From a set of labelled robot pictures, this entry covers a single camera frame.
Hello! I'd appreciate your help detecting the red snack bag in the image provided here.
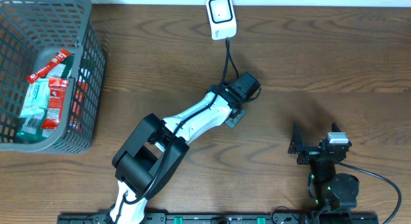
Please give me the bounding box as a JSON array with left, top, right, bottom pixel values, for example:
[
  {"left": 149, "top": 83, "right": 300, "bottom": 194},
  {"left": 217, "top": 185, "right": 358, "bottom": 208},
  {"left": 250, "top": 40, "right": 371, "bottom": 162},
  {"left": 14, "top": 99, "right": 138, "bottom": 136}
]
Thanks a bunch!
[{"left": 41, "top": 78, "right": 69, "bottom": 130}]

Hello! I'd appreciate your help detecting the light green wipes pack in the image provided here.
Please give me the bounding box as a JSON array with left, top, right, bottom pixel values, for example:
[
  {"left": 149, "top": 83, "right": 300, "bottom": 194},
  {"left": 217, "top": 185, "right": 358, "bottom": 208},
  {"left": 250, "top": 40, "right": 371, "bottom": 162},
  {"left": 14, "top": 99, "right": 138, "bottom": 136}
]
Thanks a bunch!
[{"left": 19, "top": 78, "right": 50, "bottom": 117}]

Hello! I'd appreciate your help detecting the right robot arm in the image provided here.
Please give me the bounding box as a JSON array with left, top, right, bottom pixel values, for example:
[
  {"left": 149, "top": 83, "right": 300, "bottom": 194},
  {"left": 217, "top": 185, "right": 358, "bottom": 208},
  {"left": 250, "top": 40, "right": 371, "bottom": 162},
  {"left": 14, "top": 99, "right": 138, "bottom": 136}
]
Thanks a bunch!
[{"left": 288, "top": 123, "right": 359, "bottom": 223}]

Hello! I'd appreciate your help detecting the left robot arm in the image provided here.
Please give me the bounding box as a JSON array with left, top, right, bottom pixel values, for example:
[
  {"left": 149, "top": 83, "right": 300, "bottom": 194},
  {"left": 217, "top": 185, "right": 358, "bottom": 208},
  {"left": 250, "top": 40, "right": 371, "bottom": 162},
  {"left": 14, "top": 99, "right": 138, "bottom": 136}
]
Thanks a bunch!
[{"left": 107, "top": 73, "right": 261, "bottom": 223}]

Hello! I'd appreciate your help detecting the white barcode scanner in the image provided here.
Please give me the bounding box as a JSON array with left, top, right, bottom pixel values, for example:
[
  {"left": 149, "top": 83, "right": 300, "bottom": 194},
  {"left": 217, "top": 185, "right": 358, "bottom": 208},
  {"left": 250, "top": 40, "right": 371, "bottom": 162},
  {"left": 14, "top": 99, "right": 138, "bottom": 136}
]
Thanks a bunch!
[{"left": 205, "top": 0, "right": 237, "bottom": 40}]

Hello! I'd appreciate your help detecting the red stick sachet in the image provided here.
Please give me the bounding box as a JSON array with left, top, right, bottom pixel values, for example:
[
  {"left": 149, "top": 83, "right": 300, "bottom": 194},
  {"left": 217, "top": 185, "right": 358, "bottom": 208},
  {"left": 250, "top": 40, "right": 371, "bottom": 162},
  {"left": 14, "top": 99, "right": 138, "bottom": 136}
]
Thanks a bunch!
[{"left": 26, "top": 49, "right": 71, "bottom": 84}]

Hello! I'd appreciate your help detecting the dark green flat package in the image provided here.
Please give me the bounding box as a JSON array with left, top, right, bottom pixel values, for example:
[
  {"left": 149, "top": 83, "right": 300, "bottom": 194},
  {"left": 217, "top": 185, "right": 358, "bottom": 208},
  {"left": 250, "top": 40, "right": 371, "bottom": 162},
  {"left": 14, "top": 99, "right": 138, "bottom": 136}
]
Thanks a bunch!
[{"left": 16, "top": 55, "right": 74, "bottom": 142}]

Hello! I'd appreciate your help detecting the grey plastic mesh basket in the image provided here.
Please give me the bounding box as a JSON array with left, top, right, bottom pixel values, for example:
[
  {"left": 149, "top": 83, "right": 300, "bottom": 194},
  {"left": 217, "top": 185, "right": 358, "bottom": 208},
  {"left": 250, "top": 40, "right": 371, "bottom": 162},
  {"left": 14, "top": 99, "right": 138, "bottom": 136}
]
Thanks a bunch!
[{"left": 1, "top": 0, "right": 106, "bottom": 155}]

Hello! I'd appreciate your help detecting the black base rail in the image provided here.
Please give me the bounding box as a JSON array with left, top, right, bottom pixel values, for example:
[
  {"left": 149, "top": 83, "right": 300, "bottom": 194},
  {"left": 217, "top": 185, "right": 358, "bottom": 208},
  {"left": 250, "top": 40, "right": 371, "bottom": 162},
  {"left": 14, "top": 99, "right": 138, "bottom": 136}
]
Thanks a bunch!
[{"left": 57, "top": 212, "right": 380, "bottom": 224}]

